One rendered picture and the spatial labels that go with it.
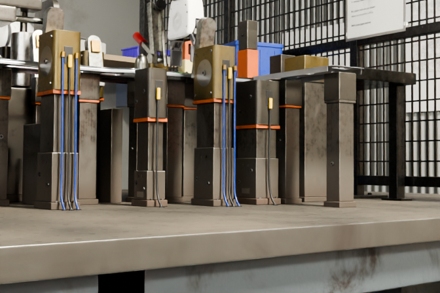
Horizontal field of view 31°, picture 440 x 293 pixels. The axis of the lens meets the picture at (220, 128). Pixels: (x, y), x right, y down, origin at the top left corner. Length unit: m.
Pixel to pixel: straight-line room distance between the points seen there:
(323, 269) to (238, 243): 0.22
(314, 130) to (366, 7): 0.46
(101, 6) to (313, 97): 3.53
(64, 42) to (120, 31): 3.86
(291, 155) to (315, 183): 0.15
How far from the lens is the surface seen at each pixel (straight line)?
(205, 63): 1.71
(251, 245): 1.06
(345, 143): 1.69
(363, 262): 1.30
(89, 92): 1.74
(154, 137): 1.65
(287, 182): 1.82
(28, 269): 0.87
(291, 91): 1.83
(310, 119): 1.94
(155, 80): 1.65
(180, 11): 1.93
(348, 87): 1.70
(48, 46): 1.57
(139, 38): 2.14
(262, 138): 1.77
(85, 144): 1.73
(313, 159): 1.94
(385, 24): 2.19
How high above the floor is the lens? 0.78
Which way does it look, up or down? 3 degrees up
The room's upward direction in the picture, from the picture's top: straight up
